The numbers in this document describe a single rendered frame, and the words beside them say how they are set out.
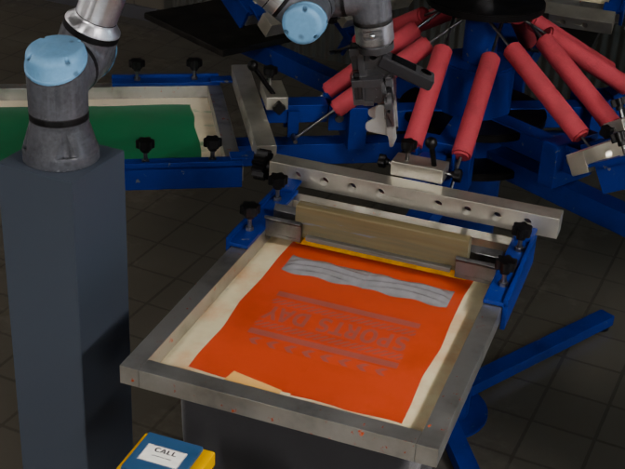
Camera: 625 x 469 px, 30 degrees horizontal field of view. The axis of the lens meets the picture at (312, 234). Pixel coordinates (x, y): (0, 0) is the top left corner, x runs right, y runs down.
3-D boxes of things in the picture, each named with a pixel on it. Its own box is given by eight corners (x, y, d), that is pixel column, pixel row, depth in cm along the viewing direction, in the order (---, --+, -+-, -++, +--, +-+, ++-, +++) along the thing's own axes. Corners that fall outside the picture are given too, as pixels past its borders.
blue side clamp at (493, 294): (504, 330, 232) (508, 300, 229) (479, 325, 233) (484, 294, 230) (532, 262, 257) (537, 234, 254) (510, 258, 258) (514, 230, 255)
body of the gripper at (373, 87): (357, 93, 236) (351, 37, 230) (400, 90, 234) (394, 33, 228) (353, 109, 229) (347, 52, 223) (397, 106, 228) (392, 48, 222)
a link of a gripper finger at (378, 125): (367, 147, 235) (364, 102, 232) (397, 146, 234) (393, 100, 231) (366, 152, 232) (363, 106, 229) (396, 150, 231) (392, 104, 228)
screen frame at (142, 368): (436, 468, 191) (438, 449, 189) (119, 382, 208) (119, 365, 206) (528, 256, 257) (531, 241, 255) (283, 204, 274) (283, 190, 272)
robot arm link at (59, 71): (17, 117, 223) (12, 50, 217) (43, 93, 235) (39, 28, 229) (77, 125, 222) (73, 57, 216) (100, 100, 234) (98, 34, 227)
